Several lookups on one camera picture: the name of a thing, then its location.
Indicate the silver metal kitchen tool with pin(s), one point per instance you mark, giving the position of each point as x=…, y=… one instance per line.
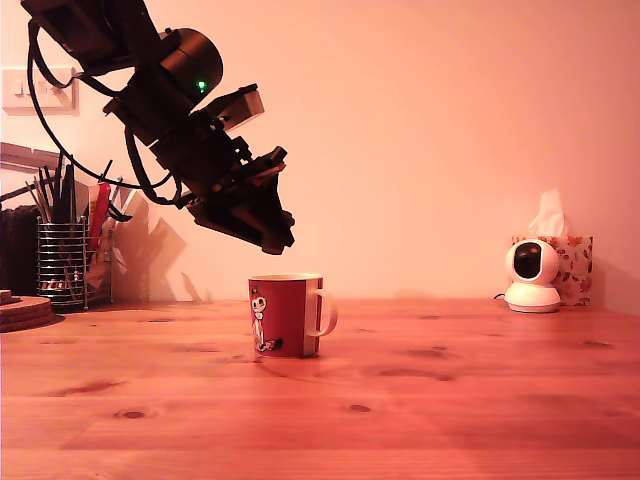
x=131, y=202

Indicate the thin black stick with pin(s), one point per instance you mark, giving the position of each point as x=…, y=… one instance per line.
x=61, y=180
x=106, y=171

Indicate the black curved kitchen tool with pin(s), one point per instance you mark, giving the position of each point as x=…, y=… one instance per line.
x=120, y=216

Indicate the red cartoon mug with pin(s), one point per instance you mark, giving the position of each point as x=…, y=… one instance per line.
x=285, y=315

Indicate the red kitchen utensil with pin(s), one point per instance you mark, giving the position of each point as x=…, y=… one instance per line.
x=99, y=210

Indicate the black flat spatula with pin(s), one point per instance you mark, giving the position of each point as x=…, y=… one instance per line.
x=69, y=200

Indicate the dark chopstick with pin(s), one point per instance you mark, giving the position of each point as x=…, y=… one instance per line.
x=46, y=195

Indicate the grey chopstick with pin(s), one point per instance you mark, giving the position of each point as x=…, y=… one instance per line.
x=37, y=204

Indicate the thick round cork trivet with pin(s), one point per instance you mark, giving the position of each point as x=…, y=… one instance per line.
x=30, y=315

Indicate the white tissue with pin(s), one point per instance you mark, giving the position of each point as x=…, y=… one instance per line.
x=550, y=215

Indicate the floral tissue box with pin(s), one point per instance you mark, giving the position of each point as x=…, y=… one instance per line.
x=580, y=270

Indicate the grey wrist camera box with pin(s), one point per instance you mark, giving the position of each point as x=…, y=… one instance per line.
x=247, y=105

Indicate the grey metal rail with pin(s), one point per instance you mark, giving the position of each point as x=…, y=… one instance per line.
x=15, y=152

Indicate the white light switch plate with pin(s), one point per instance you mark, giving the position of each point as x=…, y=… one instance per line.
x=12, y=102

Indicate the small white round camera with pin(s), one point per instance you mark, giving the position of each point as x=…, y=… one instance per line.
x=532, y=295

